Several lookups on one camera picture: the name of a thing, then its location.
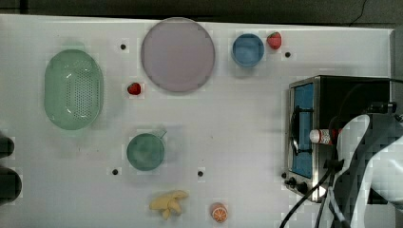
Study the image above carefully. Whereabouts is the red ketchup bottle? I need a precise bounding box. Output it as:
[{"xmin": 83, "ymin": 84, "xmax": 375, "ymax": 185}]
[{"xmin": 309, "ymin": 129, "xmax": 341, "ymax": 145}]

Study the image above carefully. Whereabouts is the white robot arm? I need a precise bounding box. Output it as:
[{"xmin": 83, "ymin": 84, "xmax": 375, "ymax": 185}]
[{"xmin": 320, "ymin": 113, "xmax": 402, "ymax": 228}]

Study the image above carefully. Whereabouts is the black toaster oven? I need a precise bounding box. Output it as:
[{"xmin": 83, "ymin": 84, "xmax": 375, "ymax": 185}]
[{"xmin": 283, "ymin": 75, "xmax": 390, "ymax": 196}]

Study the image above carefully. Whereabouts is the lilac round plate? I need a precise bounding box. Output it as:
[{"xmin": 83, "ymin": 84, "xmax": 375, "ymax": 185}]
[{"xmin": 141, "ymin": 17, "xmax": 215, "ymax": 93}]

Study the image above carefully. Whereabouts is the green mug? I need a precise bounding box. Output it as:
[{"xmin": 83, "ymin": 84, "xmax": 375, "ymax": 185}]
[{"xmin": 126, "ymin": 129, "xmax": 166, "ymax": 171}]

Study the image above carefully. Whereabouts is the red strawberry near colander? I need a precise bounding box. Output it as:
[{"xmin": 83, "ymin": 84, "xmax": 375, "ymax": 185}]
[{"xmin": 127, "ymin": 83, "xmax": 142, "ymax": 95}]

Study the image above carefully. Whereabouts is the blue bowl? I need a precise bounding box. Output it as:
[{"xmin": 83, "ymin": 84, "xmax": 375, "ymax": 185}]
[{"xmin": 232, "ymin": 33, "xmax": 265, "ymax": 67}]

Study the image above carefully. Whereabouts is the peeled toy banana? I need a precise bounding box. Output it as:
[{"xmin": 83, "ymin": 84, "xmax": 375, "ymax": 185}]
[{"xmin": 149, "ymin": 190, "xmax": 188, "ymax": 220}]

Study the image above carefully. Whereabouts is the orange half toy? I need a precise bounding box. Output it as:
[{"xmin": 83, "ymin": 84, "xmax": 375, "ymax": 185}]
[{"xmin": 211, "ymin": 202, "xmax": 228, "ymax": 223}]

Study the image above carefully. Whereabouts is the red strawberry near bowl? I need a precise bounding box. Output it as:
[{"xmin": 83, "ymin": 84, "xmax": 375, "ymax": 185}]
[{"xmin": 266, "ymin": 32, "xmax": 282, "ymax": 49}]

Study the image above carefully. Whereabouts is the green perforated colander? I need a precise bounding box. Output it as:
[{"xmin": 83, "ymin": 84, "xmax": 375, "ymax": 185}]
[{"xmin": 45, "ymin": 49, "xmax": 104, "ymax": 130}]

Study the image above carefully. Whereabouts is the black cup upper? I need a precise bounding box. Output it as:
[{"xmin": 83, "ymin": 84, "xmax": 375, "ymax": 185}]
[{"xmin": 0, "ymin": 135, "xmax": 14, "ymax": 158}]

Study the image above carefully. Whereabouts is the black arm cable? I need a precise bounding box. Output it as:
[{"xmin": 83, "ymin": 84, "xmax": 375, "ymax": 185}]
[{"xmin": 278, "ymin": 170, "xmax": 334, "ymax": 228}]

